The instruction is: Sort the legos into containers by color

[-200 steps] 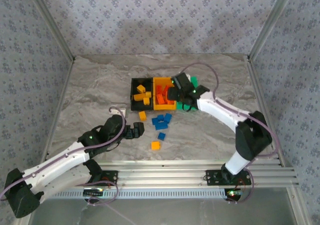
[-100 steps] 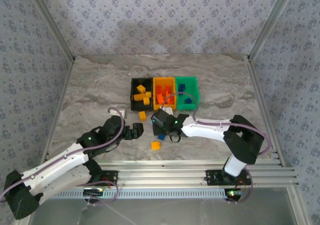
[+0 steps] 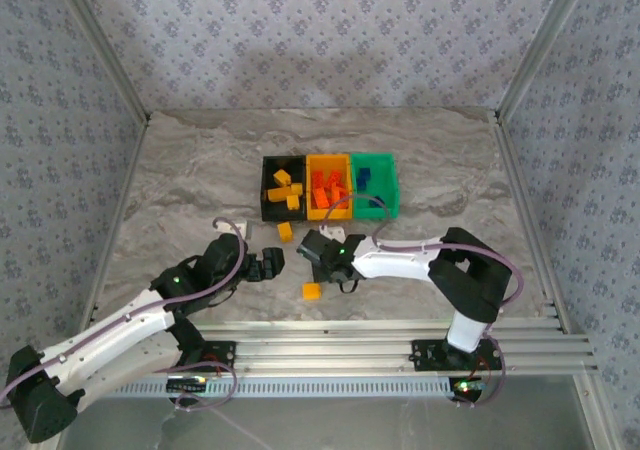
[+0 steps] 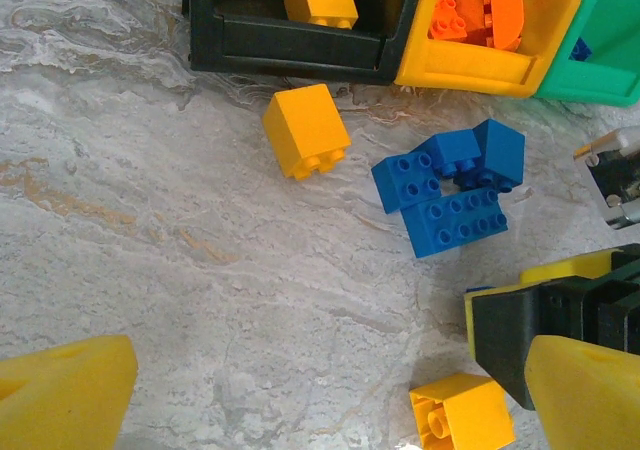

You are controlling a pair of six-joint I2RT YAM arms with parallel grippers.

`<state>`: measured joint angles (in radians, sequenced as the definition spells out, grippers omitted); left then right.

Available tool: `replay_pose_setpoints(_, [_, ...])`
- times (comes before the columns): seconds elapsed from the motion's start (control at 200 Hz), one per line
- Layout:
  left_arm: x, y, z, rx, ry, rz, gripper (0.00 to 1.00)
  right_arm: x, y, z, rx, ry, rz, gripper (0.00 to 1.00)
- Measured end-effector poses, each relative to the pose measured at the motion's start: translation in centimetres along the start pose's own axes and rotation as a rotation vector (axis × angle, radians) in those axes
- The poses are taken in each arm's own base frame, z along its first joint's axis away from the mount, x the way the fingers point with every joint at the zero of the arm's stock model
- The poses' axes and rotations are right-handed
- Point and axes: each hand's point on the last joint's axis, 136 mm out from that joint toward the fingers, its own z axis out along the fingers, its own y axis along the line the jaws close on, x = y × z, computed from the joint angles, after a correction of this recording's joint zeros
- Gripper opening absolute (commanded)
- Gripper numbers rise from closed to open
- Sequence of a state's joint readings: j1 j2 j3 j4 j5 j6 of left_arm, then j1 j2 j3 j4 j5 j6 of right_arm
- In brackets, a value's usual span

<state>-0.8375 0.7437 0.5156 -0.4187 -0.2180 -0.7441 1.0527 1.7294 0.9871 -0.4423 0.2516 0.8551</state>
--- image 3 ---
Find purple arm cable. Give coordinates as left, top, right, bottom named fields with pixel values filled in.
left=0, top=216, right=250, bottom=407
left=321, top=195, right=527, bottom=410

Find aluminium frame post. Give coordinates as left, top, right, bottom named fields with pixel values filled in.
left=497, top=0, right=599, bottom=119
left=48, top=0, right=152, bottom=124

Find small circuit board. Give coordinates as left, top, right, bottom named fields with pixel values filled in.
left=166, top=376, right=209, bottom=394
left=451, top=378, right=487, bottom=397

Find green plastic bin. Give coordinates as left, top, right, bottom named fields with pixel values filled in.
left=350, top=152, right=401, bottom=220

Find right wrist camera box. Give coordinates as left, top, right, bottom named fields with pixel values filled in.
left=296, top=224, right=347, bottom=272

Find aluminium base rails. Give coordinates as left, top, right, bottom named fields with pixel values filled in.
left=189, top=318, right=599, bottom=377

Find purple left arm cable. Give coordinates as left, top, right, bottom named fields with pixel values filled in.
left=0, top=216, right=250, bottom=407

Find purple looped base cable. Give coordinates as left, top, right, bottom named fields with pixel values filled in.
left=172, top=361, right=239, bottom=413

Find aluminium side rail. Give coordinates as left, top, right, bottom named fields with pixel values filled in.
left=492, top=110, right=574, bottom=334
left=78, top=114, right=154, bottom=329

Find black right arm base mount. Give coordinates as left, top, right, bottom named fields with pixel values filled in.
left=410, top=338, right=504, bottom=374

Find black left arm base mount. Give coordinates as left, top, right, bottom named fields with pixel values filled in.
left=174, top=339, right=237, bottom=372

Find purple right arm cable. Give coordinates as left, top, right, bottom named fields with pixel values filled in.
left=321, top=195, right=527, bottom=410

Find slotted grey cable duct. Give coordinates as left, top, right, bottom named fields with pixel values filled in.
left=107, top=378, right=454, bottom=399

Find orange-yellow plastic bin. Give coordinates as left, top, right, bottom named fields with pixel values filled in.
left=305, top=153, right=355, bottom=222

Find black plastic bin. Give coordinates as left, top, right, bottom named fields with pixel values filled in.
left=260, top=155, right=308, bottom=223

